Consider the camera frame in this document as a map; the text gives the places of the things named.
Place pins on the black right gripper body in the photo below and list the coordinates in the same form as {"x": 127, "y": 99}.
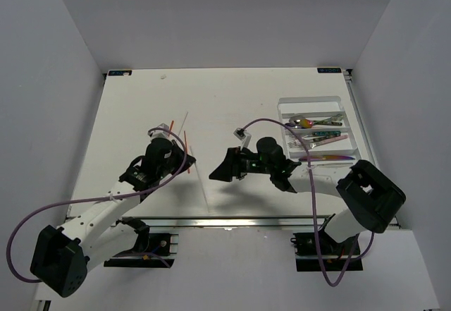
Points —
{"x": 245, "y": 163}

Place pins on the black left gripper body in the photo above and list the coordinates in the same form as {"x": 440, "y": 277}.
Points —
{"x": 175, "y": 163}

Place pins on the white chopstick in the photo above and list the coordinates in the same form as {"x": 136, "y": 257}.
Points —
{"x": 199, "y": 176}
{"x": 183, "y": 123}

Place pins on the iridescent gold spoon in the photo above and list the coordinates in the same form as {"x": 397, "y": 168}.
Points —
{"x": 338, "y": 117}

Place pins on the green handled fork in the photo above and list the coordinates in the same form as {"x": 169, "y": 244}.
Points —
{"x": 315, "y": 136}

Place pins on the black handled spoon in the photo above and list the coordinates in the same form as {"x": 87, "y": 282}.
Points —
{"x": 313, "y": 124}

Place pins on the pink handled spoon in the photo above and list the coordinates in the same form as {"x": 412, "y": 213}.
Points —
{"x": 298, "y": 120}

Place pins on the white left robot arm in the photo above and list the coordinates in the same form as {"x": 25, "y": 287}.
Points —
{"x": 64, "y": 255}

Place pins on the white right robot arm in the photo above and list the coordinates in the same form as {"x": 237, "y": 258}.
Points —
{"x": 372, "y": 199}

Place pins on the orange chopstick near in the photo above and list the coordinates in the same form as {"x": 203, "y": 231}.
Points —
{"x": 186, "y": 144}

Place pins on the iridescent rainbow knife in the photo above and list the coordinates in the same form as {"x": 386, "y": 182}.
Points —
{"x": 331, "y": 158}

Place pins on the white cutlery tray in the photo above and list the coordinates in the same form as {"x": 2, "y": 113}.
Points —
{"x": 320, "y": 126}

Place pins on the left blue corner sticker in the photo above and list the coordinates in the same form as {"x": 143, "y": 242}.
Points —
{"x": 119, "y": 73}

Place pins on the blue corner sticker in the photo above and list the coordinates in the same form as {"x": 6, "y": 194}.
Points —
{"x": 119, "y": 73}
{"x": 328, "y": 70}

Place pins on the right blue corner sticker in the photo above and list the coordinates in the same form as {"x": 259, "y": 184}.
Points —
{"x": 328, "y": 70}

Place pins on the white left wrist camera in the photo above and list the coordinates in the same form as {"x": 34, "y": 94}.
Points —
{"x": 159, "y": 132}

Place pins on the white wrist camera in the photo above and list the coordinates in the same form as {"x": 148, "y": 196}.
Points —
{"x": 159, "y": 132}
{"x": 243, "y": 136}

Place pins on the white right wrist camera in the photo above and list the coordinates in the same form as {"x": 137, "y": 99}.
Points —
{"x": 243, "y": 136}

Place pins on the dark ornate handled knife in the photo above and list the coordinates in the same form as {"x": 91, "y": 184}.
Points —
{"x": 334, "y": 164}

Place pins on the aluminium table front rail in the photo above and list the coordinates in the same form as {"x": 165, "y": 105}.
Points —
{"x": 241, "y": 222}

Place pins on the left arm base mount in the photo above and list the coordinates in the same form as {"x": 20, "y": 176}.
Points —
{"x": 150, "y": 251}

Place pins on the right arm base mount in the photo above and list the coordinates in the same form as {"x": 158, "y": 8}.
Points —
{"x": 334, "y": 256}

